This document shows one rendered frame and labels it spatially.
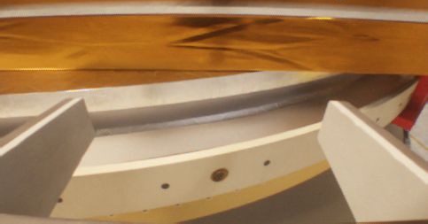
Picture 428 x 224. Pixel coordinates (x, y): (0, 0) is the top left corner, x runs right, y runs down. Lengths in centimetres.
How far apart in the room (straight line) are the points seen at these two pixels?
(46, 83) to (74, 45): 4
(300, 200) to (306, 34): 21
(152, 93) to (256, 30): 10
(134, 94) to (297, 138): 14
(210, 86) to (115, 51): 8
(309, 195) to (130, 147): 23
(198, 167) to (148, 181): 4
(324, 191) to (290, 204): 6
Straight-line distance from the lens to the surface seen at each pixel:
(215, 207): 25
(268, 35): 19
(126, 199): 18
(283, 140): 18
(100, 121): 21
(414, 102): 42
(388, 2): 22
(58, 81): 21
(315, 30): 20
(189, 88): 18
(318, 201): 34
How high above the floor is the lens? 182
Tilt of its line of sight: 30 degrees down
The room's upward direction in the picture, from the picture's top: 1 degrees clockwise
